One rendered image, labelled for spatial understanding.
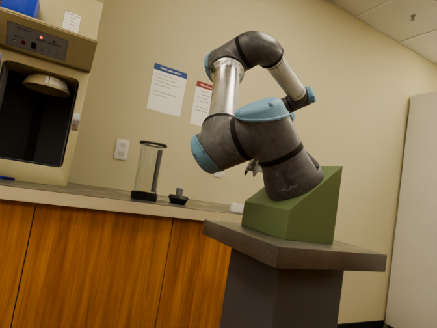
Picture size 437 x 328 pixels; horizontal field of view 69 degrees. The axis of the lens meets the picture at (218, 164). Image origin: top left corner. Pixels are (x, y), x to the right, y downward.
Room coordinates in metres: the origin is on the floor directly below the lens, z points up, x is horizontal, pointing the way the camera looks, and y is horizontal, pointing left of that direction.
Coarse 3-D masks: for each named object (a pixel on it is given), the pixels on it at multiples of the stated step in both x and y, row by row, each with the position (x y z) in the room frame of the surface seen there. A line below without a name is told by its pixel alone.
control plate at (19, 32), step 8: (8, 24) 1.06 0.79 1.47; (16, 24) 1.06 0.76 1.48; (8, 32) 1.07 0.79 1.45; (16, 32) 1.08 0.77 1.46; (24, 32) 1.08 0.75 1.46; (32, 32) 1.09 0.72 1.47; (40, 32) 1.09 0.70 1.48; (8, 40) 1.09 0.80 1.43; (16, 40) 1.10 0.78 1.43; (24, 40) 1.10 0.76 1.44; (32, 40) 1.11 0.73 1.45; (40, 40) 1.12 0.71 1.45; (48, 40) 1.12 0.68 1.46; (56, 40) 1.13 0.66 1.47; (64, 40) 1.13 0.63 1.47; (24, 48) 1.12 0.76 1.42; (32, 48) 1.13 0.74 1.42; (40, 48) 1.14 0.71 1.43; (48, 48) 1.14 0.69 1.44; (56, 48) 1.15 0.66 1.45; (64, 48) 1.15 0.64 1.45; (48, 56) 1.16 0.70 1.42; (56, 56) 1.17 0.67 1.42; (64, 56) 1.18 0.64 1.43
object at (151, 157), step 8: (144, 144) 1.21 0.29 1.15; (152, 144) 1.20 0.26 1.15; (144, 152) 1.21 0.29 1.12; (152, 152) 1.21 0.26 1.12; (160, 152) 1.23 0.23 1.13; (144, 160) 1.21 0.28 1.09; (152, 160) 1.21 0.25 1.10; (160, 160) 1.23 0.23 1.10; (144, 168) 1.21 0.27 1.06; (152, 168) 1.21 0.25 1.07; (160, 168) 1.24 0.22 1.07; (136, 176) 1.23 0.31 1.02; (144, 176) 1.21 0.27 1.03; (152, 176) 1.21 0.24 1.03; (136, 184) 1.22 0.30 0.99; (144, 184) 1.21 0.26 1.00; (152, 184) 1.22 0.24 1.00; (144, 192) 1.21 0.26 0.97; (152, 192) 1.22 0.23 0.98
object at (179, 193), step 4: (180, 188) 1.33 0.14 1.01; (176, 192) 1.33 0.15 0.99; (180, 192) 1.32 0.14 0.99; (168, 196) 1.32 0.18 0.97; (172, 196) 1.30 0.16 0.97; (176, 196) 1.30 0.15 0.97; (180, 196) 1.30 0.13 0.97; (184, 196) 1.32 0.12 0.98; (172, 200) 1.31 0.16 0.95; (176, 200) 1.30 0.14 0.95; (180, 200) 1.30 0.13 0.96; (184, 200) 1.31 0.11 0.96; (184, 204) 1.33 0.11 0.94
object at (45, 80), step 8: (32, 72) 1.23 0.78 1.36; (40, 72) 1.22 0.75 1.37; (24, 80) 1.23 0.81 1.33; (32, 80) 1.20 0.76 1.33; (40, 80) 1.21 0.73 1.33; (48, 80) 1.22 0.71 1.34; (56, 80) 1.24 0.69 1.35; (64, 80) 1.28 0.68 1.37; (32, 88) 1.31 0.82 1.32; (40, 88) 1.34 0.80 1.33; (48, 88) 1.35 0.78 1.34; (56, 88) 1.23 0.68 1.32; (64, 88) 1.27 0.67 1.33; (64, 96) 1.36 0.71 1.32
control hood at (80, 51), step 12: (0, 12) 1.02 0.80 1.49; (12, 12) 1.03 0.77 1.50; (0, 24) 1.05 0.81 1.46; (24, 24) 1.07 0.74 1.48; (36, 24) 1.07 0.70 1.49; (48, 24) 1.08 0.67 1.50; (0, 36) 1.08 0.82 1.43; (60, 36) 1.12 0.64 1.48; (72, 36) 1.13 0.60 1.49; (84, 36) 1.14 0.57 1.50; (12, 48) 1.12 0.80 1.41; (72, 48) 1.16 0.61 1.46; (84, 48) 1.17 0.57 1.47; (48, 60) 1.19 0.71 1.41; (60, 60) 1.18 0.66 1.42; (72, 60) 1.19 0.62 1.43; (84, 60) 1.20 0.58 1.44
